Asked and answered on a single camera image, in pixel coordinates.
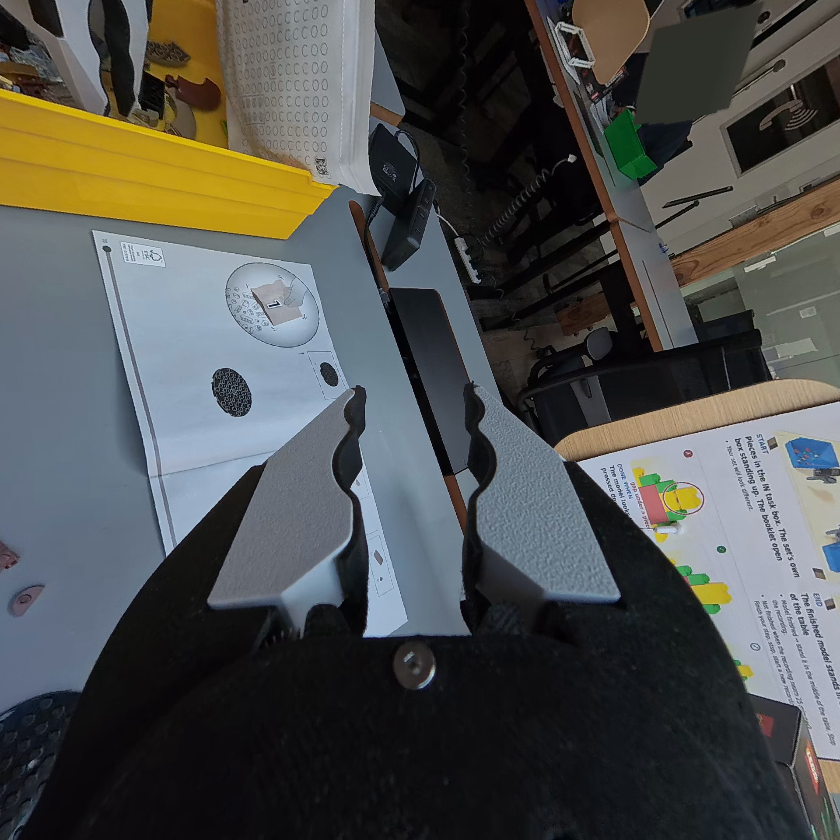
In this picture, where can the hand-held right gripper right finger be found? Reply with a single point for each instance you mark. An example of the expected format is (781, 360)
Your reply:
(544, 525)

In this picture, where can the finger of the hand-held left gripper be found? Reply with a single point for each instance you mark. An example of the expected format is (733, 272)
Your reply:
(144, 19)
(75, 39)

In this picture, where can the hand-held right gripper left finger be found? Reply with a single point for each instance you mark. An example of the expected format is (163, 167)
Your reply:
(289, 525)

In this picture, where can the pile of assorted toy bricks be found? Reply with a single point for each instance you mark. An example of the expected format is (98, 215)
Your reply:
(190, 95)

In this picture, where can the yellow plastic bin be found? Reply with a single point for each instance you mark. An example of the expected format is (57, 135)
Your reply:
(131, 177)

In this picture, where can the reddish brown wedge brick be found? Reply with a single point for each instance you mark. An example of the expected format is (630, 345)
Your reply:
(26, 600)

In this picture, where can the reddish brown plate brick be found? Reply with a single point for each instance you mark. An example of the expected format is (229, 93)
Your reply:
(6, 556)

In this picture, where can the grey desk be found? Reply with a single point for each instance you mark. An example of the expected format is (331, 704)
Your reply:
(453, 302)
(630, 216)
(52, 394)

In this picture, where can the round wooden board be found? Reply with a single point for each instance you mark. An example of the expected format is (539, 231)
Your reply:
(656, 420)

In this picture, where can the pale numbered paper bag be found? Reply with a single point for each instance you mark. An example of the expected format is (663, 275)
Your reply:
(295, 85)

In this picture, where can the black office chair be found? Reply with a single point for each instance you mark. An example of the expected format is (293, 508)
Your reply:
(656, 387)

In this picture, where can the printed instruction sheet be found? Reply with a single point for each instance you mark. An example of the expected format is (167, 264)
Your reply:
(754, 525)

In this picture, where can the white instruction booklet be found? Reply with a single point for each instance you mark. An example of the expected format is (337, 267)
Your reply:
(197, 328)

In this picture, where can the white power strip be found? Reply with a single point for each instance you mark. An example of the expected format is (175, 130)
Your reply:
(469, 259)

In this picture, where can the black power adapter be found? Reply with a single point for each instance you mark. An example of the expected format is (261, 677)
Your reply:
(394, 164)

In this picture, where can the black docking hub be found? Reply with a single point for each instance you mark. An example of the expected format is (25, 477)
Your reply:
(407, 229)

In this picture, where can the black round studded plate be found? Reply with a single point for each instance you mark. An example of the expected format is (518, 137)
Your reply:
(29, 754)

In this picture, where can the black toy set box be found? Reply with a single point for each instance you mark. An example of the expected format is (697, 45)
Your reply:
(807, 774)

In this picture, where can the wooden beam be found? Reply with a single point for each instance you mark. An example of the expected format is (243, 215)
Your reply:
(774, 236)

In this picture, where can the green plastic bin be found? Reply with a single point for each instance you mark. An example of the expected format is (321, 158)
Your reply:
(627, 148)

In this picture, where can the light wooden chair back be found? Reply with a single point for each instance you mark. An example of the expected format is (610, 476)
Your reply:
(610, 39)

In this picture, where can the dark window with phone symbol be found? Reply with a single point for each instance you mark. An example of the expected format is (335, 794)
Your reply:
(787, 118)

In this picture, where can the white frame model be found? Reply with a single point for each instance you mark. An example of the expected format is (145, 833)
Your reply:
(563, 33)

